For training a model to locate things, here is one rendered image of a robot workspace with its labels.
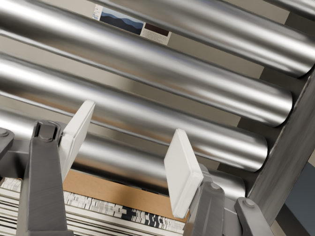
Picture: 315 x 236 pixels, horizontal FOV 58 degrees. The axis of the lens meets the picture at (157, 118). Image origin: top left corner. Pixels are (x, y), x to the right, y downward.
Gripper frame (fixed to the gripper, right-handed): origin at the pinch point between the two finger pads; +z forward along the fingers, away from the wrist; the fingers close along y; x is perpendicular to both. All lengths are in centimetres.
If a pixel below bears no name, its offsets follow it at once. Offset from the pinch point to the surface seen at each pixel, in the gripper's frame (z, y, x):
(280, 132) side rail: 13.3, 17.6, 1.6
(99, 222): 5.7, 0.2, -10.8
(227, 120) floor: 93, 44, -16
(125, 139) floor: 93, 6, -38
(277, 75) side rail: 20.0, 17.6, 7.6
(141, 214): 8.3, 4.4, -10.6
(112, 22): 92, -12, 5
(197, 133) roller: 13.2, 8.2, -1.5
